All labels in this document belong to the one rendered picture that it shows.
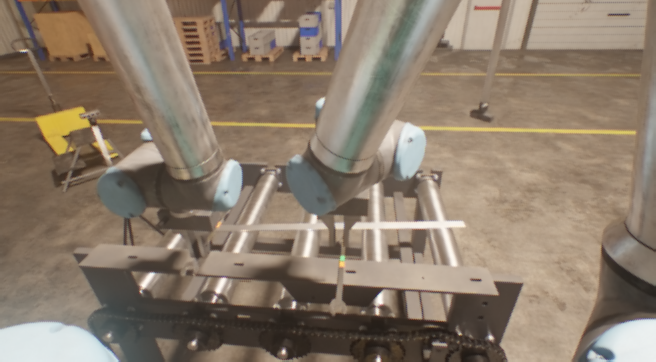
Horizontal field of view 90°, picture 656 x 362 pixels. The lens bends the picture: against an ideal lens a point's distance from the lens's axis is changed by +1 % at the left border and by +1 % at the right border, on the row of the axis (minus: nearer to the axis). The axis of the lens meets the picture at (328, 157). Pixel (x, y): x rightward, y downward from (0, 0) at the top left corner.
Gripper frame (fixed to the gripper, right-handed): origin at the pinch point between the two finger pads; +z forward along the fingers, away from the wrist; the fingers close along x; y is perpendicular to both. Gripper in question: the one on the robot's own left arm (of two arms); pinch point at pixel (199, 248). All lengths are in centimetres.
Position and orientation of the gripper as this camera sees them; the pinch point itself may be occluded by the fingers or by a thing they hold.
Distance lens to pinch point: 93.7
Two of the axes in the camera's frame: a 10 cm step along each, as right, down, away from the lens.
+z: 0.2, 8.7, 4.9
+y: -1.0, 4.9, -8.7
